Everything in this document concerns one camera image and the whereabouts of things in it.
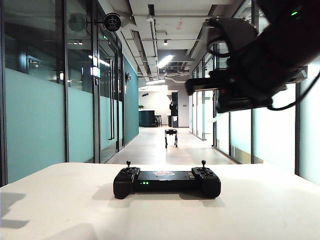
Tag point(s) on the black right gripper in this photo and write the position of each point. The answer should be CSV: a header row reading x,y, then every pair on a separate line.
x,y
246,92

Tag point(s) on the black remote control with joysticks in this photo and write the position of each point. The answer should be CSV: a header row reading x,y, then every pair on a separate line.
x,y
167,183

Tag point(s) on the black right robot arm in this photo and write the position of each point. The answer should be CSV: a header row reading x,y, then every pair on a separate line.
x,y
287,42

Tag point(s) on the black quadruped robot dog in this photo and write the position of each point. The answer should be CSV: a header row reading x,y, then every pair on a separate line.
x,y
171,133

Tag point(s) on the long ceiling light strip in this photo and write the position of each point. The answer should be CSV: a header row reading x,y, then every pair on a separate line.
x,y
165,61

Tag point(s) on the dark bar stool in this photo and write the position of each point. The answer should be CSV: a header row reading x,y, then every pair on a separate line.
x,y
158,120

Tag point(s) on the dark counter cabinet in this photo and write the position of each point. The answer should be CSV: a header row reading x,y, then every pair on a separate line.
x,y
146,118

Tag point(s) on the small green potted plant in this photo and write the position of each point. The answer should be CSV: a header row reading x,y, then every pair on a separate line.
x,y
141,107

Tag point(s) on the round black hanging sign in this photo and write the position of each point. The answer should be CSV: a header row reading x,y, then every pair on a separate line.
x,y
112,22

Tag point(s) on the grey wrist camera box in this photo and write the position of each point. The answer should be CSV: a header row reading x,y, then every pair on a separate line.
x,y
238,32

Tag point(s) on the dark wall-mounted ornament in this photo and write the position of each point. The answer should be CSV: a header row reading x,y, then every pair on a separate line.
x,y
128,76

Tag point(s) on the small wall screen panel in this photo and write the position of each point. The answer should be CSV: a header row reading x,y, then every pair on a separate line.
x,y
95,71

